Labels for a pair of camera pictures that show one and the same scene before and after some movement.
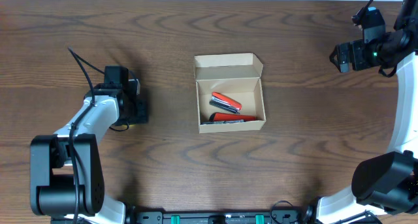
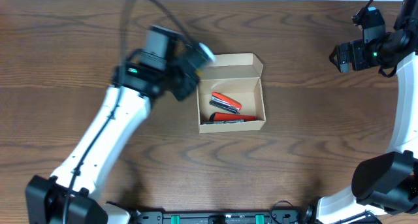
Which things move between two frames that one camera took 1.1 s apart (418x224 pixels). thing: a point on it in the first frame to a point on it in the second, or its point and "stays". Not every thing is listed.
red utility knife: (219, 116) stays
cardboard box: (229, 92) stays
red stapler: (221, 100) stays
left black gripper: (142, 111) to (184, 83)
